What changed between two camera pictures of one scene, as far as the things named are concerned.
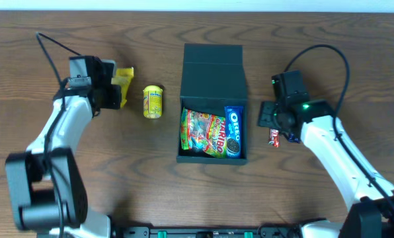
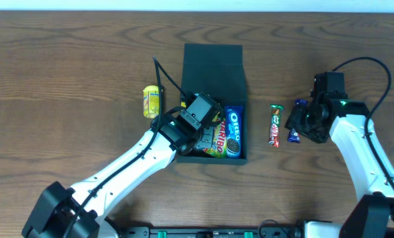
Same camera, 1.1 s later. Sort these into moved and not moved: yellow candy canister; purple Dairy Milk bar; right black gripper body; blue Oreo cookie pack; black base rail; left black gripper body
Moved: left black gripper body; right black gripper body
Not moved: purple Dairy Milk bar; black base rail; yellow candy canister; blue Oreo cookie pack
